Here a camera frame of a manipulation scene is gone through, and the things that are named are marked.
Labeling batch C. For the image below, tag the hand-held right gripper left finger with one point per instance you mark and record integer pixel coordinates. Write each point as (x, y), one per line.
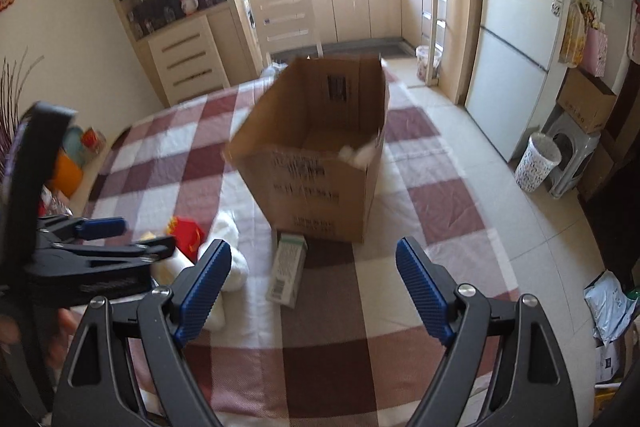
(202, 292)

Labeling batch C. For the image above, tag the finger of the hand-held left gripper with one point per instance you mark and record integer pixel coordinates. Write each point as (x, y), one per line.
(125, 251)
(102, 228)

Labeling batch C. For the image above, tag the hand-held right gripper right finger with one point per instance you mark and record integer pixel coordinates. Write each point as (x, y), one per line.
(422, 287)

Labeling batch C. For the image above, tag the white paper cup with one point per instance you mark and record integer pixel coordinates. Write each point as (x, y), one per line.
(172, 271)

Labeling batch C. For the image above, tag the white towel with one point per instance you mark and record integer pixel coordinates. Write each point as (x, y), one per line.
(360, 154)
(232, 257)

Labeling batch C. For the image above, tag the red paper meal box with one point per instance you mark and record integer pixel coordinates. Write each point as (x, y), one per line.
(187, 232)

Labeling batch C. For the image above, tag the small green white carton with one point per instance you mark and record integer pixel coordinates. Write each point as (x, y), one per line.
(287, 267)

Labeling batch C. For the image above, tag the brown cardboard box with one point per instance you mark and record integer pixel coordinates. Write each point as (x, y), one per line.
(310, 192)

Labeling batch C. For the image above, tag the person's left hand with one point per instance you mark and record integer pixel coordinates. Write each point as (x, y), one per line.
(62, 332)

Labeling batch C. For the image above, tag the orange bowl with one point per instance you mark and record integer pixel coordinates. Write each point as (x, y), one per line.
(67, 177)

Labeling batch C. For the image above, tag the teal plate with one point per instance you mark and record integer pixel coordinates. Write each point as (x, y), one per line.
(74, 144)

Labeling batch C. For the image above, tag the dried branch arrangement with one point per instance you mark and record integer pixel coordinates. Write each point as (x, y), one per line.
(10, 97)

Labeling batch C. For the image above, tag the red checkered tablecloth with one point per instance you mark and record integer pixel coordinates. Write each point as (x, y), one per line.
(325, 357)

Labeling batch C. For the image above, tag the white patterned waste bin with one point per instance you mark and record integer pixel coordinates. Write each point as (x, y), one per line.
(536, 167)

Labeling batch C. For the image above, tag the grey plastic mailer bag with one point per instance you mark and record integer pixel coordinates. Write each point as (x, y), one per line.
(607, 302)

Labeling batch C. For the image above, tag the white printed box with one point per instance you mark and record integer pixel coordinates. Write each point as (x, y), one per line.
(607, 362)

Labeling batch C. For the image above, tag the grey plastic stool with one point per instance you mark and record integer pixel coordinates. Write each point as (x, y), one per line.
(575, 157)

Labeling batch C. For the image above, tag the small kitchen waste bin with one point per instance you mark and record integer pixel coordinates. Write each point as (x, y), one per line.
(427, 64)

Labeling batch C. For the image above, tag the beige display cabinet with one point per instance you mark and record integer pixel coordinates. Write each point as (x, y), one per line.
(220, 32)

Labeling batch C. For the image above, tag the floral chair cushion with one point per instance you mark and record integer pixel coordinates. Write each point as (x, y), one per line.
(274, 69)

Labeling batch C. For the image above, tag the white painted mug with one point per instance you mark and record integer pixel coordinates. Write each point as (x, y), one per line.
(190, 4)

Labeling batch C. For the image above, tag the dark kitchen floor mat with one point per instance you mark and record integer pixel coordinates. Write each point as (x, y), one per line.
(360, 49)

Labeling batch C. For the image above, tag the white refrigerator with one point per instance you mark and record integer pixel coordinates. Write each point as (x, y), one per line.
(515, 57)

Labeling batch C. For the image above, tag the beige kitchen base cabinets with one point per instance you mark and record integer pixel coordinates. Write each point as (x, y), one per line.
(350, 12)

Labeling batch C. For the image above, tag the pink paper bag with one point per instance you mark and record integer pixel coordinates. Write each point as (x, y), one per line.
(595, 52)

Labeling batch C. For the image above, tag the yellow printed bag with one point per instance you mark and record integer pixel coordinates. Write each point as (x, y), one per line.
(572, 37)

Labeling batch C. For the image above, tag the black white fridge magnet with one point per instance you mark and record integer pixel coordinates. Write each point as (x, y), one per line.
(555, 8)

